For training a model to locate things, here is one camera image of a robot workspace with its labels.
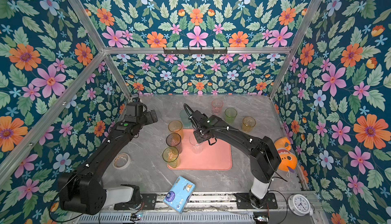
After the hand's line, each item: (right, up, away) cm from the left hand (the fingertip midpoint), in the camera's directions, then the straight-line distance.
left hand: (149, 110), depth 82 cm
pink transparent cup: (+39, +3, +29) cm, 49 cm away
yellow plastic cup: (+13, -10, +10) cm, 19 cm away
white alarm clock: (+75, -44, -12) cm, 88 cm away
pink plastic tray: (+37, -28, +7) cm, 47 cm away
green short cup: (+48, -3, +25) cm, 54 cm away
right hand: (+29, -14, +2) cm, 32 cm away
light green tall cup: (+12, -25, 0) cm, 27 cm away
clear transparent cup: (+26, -22, +9) cm, 35 cm away
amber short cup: (+60, -9, +19) cm, 64 cm away
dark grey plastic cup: (+13, -17, +5) cm, 22 cm away
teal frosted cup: (+17, -4, +17) cm, 25 cm away
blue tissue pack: (+19, -40, -11) cm, 45 cm away
